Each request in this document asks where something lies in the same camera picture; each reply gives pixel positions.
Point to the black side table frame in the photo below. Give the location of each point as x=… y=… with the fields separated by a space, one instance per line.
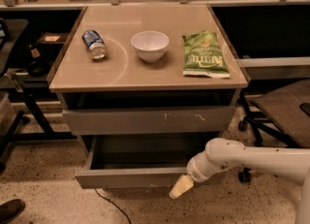
x=36 y=105

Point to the blue soda can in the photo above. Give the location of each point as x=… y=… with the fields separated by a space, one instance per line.
x=95 y=45

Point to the grey drawer cabinet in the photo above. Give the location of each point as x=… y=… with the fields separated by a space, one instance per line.
x=124 y=81

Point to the white bowl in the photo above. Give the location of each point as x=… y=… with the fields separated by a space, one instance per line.
x=150 y=46

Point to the green chip bag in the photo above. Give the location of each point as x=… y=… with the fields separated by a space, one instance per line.
x=203 y=56

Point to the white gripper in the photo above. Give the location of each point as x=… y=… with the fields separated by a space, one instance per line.
x=196 y=172

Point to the black left chair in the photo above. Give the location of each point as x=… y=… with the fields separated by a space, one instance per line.
x=10 y=119

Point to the grey top drawer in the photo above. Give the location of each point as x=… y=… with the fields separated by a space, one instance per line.
x=149 y=121

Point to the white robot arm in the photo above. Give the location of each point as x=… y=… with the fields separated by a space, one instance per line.
x=292 y=164

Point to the grey drawer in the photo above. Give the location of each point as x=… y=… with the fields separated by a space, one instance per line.
x=140 y=161
x=149 y=121

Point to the dark shoe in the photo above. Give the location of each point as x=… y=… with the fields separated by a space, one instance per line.
x=10 y=210

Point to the black office chair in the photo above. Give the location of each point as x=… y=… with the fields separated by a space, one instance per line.
x=279 y=118

